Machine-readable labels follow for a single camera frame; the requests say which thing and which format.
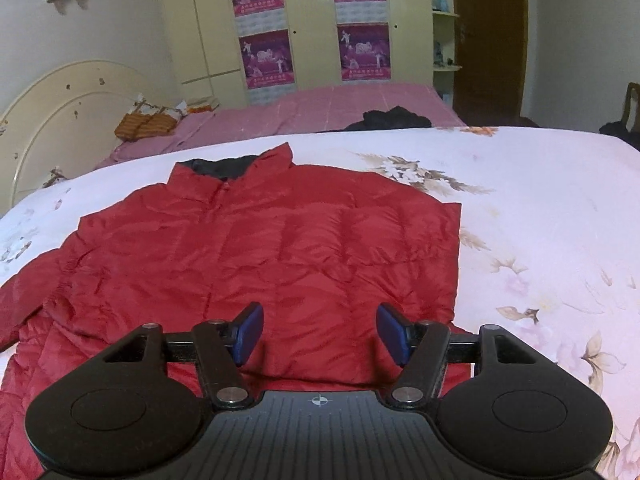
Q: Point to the yellow wardrobe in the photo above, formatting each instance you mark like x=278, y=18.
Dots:
x=210, y=20

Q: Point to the red down jacket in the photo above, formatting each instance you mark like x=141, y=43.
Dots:
x=250, y=240

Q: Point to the white floral blanket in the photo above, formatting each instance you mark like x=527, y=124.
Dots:
x=525, y=210

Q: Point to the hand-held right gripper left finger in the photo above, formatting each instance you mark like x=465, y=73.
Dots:
x=248, y=334

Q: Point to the orange patterned pillow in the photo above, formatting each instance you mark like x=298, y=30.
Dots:
x=145, y=122
x=197, y=109

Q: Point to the blue figurine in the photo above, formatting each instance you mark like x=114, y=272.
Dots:
x=442, y=2
x=439, y=54

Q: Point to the brown wooden door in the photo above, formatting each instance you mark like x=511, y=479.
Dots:
x=492, y=40

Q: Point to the pink bed sheet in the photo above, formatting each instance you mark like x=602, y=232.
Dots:
x=310, y=110

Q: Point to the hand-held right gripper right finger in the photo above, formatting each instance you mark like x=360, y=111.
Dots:
x=392, y=334

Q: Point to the cream bed headboard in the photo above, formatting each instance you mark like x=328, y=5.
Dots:
x=60, y=110

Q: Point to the dark clothes pile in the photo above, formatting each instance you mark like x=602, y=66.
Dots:
x=390, y=119

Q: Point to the wooden chair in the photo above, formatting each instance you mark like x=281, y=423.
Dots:
x=632, y=105

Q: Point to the dark cloth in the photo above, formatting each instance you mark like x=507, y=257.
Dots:
x=622, y=135

